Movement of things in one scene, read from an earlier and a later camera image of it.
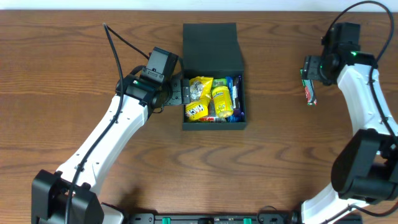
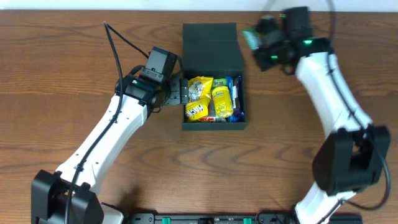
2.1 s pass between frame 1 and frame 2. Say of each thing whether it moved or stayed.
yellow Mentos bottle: stayed
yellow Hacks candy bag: stayed
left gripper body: stayed
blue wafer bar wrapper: stayed
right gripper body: moved
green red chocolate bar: moved
